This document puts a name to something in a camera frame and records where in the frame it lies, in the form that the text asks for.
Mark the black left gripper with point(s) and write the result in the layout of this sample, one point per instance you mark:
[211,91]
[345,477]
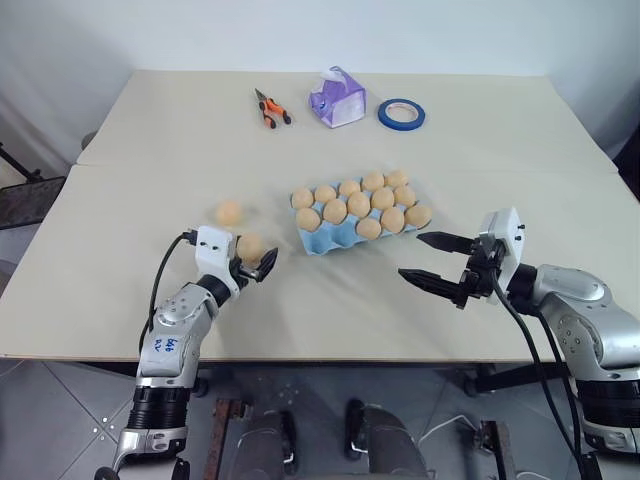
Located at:
[245,274]

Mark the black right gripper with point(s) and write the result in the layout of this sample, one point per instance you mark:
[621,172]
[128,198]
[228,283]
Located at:
[482,275]

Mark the tan egg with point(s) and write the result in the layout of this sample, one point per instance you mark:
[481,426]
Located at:
[397,178]
[382,198]
[303,198]
[358,204]
[405,196]
[308,220]
[349,188]
[373,180]
[335,210]
[230,212]
[418,216]
[393,220]
[325,194]
[249,247]
[369,228]

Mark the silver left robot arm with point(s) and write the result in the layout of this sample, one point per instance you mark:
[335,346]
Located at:
[170,340]

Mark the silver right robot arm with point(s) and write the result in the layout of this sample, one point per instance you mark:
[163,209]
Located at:
[595,325]

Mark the blue egg carton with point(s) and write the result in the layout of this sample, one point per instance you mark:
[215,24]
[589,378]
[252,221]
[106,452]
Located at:
[320,242]

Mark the black table caster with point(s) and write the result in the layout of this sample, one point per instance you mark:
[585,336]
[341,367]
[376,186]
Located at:
[201,386]

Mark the orange black pliers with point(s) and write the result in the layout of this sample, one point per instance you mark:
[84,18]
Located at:
[272,111]

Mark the blue tape roll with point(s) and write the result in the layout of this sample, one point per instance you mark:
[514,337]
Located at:
[387,119]

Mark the purple tissue pack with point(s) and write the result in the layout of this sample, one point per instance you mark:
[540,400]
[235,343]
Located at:
[336,102]

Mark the rusty metal bar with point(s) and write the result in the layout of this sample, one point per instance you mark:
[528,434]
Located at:
[220,440]
[497,450]

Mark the black mesh chair seat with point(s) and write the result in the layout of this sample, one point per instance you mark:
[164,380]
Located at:
[30,200]

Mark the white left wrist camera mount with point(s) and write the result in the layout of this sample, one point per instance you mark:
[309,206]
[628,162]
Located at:
[212,250]

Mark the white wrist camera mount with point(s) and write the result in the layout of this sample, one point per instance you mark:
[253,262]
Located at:
[212,250]
[506,235]

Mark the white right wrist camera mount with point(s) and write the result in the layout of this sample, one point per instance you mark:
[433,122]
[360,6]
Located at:
[506,235]

